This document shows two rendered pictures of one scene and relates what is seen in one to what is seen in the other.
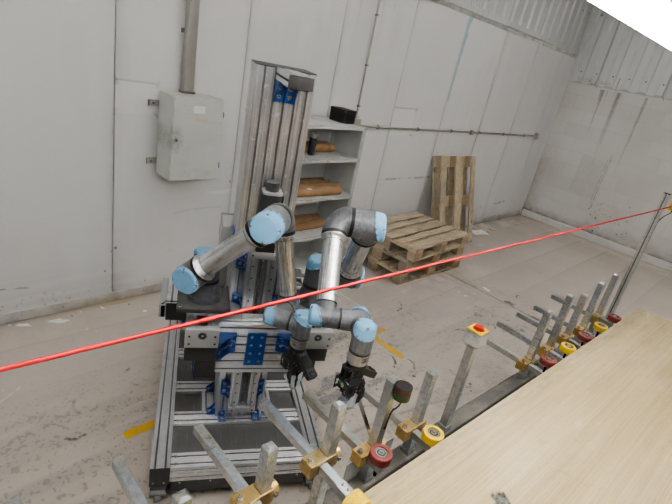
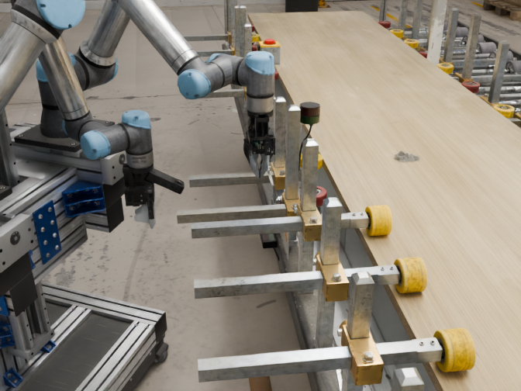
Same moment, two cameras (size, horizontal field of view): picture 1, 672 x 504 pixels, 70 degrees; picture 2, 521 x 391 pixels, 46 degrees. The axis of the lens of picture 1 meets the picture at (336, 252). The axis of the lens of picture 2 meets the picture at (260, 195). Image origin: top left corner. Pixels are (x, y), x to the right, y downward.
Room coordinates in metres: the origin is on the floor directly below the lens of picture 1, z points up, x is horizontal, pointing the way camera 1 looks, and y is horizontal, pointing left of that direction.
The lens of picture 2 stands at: (0.37, 1.07, 1.76)
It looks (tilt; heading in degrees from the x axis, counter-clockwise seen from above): 28 degrees down; 309
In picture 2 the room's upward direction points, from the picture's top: straight up
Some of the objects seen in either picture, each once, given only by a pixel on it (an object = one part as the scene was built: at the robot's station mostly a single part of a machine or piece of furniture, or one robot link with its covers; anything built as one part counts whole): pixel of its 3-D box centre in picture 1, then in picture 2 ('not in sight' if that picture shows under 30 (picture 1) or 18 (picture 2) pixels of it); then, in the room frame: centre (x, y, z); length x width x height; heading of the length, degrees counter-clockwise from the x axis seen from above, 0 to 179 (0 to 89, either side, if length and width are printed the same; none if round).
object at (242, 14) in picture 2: (555, 331); (243, 52); (2.43, -1.32, 0.93); 0.04 x 0.04 x 0.48; 46
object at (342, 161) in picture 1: (302, 202); not in sight; (4.31, 0.41, 0.78); 0.90 x 0.45 x 1.55; 139
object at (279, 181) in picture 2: (411, 427); (280, 174); (1.51, -0.44, 0.84); 0.14 x 0.06 x 0.05; 136
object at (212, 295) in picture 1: (204, 286); not in sight; (1.83, 0.53, 1.09); 0.15 x 0.15 x 0.10
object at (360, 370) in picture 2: not in sight; (360, 349); (0.79, 0.25, 0.95); 0.14 x 0.06 x 0.05; 136
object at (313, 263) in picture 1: (319, 269); (59, 77); (1.99, 0.06, 1.21); 0.13 x 0.12 x 0.14; 97
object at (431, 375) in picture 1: (416, 419); (278, 164); (1.53, -0.45, 0.87); 0.04 x 0.04 x 0.48; 46
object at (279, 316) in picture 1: (279, 316); (101, 140); (1.66, 0.17, 1.12); 0.11 x 0.11 x 0.08; 82
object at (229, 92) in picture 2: (508, 354); (229, 93); (2.29, -1.05, 0.80); 0.44 x 0.03 x 0.04; 46
